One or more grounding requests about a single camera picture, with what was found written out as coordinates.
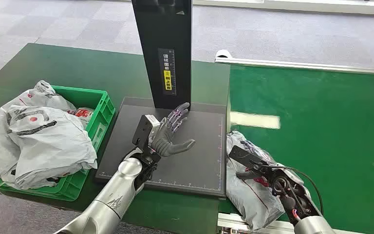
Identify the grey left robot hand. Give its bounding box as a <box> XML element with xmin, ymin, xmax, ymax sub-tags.
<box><xmin>150</xmin><ymin>102</ymin><xmax>196</xmax><ymax>158</ymax></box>

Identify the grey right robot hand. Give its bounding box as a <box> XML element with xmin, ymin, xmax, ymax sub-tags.
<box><xmin>236</xmin><ymin>139</ymin><xmax>275</xmax><ymax>181</ymax></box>

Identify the grey mailer bag red print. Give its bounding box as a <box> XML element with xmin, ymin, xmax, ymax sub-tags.
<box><xmin>225</xmin><ymin>130</ymin><xmax>312</xmax><ymax>231</ymax></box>

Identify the green conveyor belt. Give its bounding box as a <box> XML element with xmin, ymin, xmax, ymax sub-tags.
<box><xmin>219</xmin><ymin>64</ymin><xmax>374</xmax><ymax>234</ymax></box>

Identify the small white red-print package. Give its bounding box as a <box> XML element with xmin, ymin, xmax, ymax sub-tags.
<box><xmin>67</xmin><ymin>107</ymin><xmax>94</xmax><ymax>130</ymax></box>

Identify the green plastic crate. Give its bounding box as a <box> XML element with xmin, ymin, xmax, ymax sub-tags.
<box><xmin>0</xmin><ymin>85</ymin><xmax>117</xmax><ymax>202</ymax></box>

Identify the crumpled plain grey mailer bag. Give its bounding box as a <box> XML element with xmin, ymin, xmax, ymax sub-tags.
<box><xmin>0</xmin><ymin>80</ymin><xmax>77</xmax><ymax>177</ymax></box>

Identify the white floor barrier strip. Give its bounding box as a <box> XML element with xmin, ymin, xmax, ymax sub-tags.
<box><xmin>191</xmin><ymin>0</ymin><xmax>374</xmax><ymax>16</ymax></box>

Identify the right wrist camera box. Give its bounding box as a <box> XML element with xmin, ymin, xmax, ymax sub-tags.
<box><xmin>228</xmin><ymin>145</ymin><xmax>267</xmax><ymax>171</ymax></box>

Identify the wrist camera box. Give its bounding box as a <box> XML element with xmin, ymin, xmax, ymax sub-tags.
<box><xmin>131</xmin><ymin>114</ymin><xmax>161</xmax><ymax>154</ymax></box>
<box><xmin>228</xmin><ymin>145</ymin><xmax>267</xmax><ymax>171</ymax></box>

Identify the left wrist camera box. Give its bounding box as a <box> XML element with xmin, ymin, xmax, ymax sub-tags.
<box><xmin>131</xmin><ymin>114</ymin><xmax>161</xmax><ymax>154</ymax></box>

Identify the black scanner base plate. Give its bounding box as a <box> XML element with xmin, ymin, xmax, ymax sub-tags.
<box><xmin>95</xmin><ymin>97</ymin><xmax>228</xmax><ymax>198</ymax></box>

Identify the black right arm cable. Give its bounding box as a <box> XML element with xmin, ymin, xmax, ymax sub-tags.
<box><xmin>261</xmin><ymin>164</ymin><xmax>324</xmax><ymax>216</ymax></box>

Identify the short aluminium conveyor end frame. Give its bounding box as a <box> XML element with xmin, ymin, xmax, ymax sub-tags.
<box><xmin>217</xmin><ymin>213</ymin><xmax>365</xmax><ymax>234</ymax></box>

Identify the long aluminium conveyor side rail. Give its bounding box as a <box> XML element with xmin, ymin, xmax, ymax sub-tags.
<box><xmin>214</xmin><ymin>49</ymin><xmax>374</xmax><ymax>76</ymax></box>

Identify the black scanner post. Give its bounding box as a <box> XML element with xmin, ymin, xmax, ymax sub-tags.
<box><xmin>131</xmin><ymin>0</ymin><xmax>193</xmax><ymax>112</ymax></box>

